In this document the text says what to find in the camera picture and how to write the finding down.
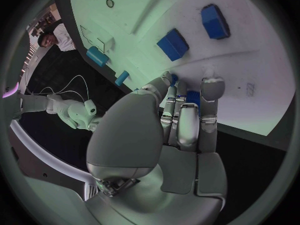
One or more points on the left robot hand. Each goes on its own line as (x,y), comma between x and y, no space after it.
(131,135)

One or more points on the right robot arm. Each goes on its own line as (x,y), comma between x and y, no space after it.
(70,112)

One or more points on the white task board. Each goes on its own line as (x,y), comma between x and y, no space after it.
(145,22)

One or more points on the blue thin cylinder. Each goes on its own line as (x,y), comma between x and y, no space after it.
(122,78)

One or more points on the blue peg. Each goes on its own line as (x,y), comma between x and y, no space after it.
(174,78)

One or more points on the blue short cylinder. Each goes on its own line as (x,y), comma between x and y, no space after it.
(96,56)

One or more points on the blue block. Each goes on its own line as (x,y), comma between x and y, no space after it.
(214,22)
(172,46)

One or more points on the person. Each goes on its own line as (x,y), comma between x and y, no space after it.
(63,39)

